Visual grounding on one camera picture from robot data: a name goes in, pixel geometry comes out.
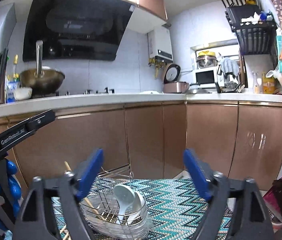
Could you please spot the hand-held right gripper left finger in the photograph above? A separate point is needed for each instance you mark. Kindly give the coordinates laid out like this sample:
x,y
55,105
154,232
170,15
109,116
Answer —
x,y
91,172

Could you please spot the steel pot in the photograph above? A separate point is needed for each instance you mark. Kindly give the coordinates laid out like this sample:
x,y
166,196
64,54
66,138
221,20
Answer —
x,y
207,62

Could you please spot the grey towel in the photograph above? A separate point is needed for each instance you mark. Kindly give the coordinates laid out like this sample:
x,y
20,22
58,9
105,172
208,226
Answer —
x,y
228,66

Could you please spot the yellow packet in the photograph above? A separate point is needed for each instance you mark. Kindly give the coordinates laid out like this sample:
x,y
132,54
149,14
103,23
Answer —
x,y
268,83

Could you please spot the white bowl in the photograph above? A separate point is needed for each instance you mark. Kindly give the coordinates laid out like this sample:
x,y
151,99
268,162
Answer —
x,y
23,93

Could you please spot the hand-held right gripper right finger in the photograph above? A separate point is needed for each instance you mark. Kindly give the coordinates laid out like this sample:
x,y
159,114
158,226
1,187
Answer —
x,y
196,176

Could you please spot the white ceramic spoon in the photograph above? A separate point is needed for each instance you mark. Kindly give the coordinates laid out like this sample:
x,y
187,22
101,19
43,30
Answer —
x,y
122,195
138,202

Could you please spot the yellow capped oil bottle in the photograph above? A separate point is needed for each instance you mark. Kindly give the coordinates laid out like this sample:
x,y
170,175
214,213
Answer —
x,y
16,67

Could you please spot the white spray bottle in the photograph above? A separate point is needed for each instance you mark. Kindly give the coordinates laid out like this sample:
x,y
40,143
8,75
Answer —
x,y
256,86

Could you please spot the zigzag woven mat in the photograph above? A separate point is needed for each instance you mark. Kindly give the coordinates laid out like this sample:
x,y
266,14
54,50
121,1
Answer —
x,y
175,205

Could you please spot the black wall rack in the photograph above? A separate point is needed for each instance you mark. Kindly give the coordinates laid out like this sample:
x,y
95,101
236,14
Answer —
x,y
253,37

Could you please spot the pink rice cooker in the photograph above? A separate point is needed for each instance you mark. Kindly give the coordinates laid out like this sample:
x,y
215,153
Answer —
x,y
174,83

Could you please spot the steel pot lid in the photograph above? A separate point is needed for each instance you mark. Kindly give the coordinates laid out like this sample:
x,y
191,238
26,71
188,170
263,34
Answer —
x,y
199,88

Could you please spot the brown base cabinets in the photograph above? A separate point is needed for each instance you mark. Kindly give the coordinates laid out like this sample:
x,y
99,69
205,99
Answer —
x,y
146,135

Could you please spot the person's left hand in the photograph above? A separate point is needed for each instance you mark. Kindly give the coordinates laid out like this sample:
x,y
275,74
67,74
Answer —
x,y
12,187

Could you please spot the white water heater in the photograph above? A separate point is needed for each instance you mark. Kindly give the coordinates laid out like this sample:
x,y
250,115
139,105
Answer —
x,y
159,42

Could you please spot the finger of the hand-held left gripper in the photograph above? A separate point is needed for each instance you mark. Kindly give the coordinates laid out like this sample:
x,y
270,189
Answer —
x,y
18,132

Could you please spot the blue white packet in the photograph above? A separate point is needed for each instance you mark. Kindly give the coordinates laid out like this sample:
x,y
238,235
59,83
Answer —
x,y
11,92

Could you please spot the white microwave oven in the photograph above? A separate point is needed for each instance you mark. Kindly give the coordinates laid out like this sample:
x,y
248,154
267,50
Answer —
x,y
204,77

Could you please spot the gas stove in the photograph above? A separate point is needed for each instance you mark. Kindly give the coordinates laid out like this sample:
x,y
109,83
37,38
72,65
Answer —
x,y
88,92

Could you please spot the black range hood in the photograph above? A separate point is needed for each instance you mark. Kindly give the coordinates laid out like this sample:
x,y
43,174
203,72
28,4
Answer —
x,y
81,25

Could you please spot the yellow lid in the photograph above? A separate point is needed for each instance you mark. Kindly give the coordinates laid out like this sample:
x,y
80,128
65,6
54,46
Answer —
x,y
205,54

